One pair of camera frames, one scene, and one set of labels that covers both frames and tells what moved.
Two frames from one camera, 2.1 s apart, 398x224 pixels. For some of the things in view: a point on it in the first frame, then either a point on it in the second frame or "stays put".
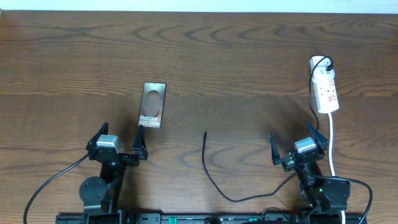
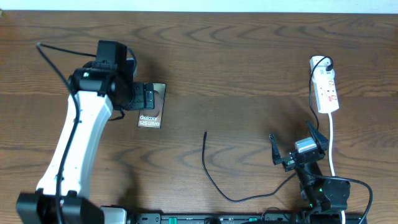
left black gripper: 138,149 to 140,100
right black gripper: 322,141 stays put
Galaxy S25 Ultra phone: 152,105 stays put
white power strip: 324,84 stays put
